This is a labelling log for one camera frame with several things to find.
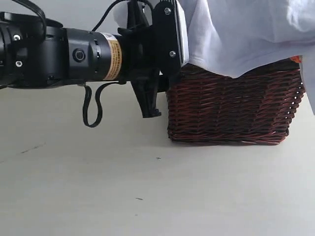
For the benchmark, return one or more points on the dark brown wicker basket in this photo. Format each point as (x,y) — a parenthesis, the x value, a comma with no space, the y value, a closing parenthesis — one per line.
(255,109)

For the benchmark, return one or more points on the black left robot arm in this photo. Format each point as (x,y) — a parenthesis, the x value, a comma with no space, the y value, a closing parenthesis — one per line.
(40,53)

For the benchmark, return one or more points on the white t-shirt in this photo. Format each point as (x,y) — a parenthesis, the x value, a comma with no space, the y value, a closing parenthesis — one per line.
(232,37)

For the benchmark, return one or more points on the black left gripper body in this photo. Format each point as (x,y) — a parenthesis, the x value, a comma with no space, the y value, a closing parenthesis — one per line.
(140,30)

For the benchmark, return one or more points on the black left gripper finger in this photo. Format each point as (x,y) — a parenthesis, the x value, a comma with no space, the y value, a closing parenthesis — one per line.
(146,94)

